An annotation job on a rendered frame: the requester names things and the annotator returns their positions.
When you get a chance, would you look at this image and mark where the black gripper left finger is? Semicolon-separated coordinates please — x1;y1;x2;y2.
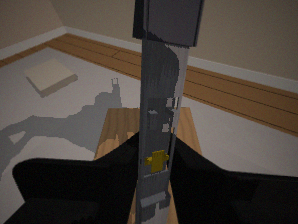
12;131;139;224

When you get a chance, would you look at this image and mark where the wooden board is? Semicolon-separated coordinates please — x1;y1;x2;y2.
94;107;202;224

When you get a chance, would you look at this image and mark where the beige flat square slab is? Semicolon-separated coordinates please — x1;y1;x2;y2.
23;59;78;96

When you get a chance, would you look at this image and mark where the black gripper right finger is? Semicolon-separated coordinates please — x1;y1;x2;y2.
170;137;298;224

